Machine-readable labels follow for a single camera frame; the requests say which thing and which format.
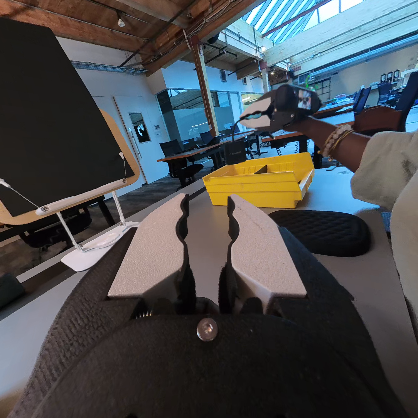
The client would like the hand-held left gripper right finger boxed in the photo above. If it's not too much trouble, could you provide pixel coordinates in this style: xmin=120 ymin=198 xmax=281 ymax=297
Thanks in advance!
xmin=222 ymin=194 xmax=308 ymax=313

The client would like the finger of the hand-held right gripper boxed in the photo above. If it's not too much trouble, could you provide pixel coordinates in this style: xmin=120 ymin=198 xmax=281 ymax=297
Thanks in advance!
xmin=239 ymin=113 xmax=276 ymax=129
xmin=240 ymin=93 xmax=278 ymax=116

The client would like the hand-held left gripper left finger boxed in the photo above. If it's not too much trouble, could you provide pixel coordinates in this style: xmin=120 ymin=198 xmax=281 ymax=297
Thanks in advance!
xmin=107 ymin=193 xmax=196 ymax=304

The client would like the black hdmi adapter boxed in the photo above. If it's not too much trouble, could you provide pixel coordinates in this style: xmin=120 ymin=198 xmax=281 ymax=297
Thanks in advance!
xmin=224 ymin=119 xmax=247 ymax=166

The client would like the yellow divided bin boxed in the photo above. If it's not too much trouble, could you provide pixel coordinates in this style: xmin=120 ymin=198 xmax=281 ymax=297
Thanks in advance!
xmin=202 ymin=152 xmax=315 ymax=209

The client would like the person's right hand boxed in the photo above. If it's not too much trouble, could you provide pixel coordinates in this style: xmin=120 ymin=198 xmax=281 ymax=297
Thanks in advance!
xmin=287 ymin=114 xmax=328 ymax=145

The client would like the wooden top office desk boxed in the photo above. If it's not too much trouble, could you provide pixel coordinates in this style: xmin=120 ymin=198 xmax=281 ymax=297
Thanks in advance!
xmin=157 ymin=144 xmax=229 ymax=164
xmin=261 ymin=130 xmax=311 ymax=144

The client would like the black quilted wrist rest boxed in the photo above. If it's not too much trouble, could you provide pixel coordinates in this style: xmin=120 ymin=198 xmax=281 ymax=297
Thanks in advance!
xmin=268 ymin=209 xmax=372 ymax=257

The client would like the white door phone sign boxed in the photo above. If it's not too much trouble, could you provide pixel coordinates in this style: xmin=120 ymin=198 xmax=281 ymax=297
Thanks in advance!
xmin=113 ymin=95 xmax=153 ymax=183

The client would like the black board white stand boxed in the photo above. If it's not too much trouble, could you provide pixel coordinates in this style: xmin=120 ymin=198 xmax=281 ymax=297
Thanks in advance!
xmin=0 ymin=18 xmax=142 ymax=272

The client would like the white beaded bracelet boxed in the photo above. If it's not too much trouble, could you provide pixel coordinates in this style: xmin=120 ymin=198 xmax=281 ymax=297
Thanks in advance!
xmin=318 ymin=124 xmax=351 ymax=157

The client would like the gold bangle bracelet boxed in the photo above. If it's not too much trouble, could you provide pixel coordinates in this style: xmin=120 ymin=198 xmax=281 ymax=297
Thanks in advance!
xmin=327 ymin=129 xmax=355 ymax=161

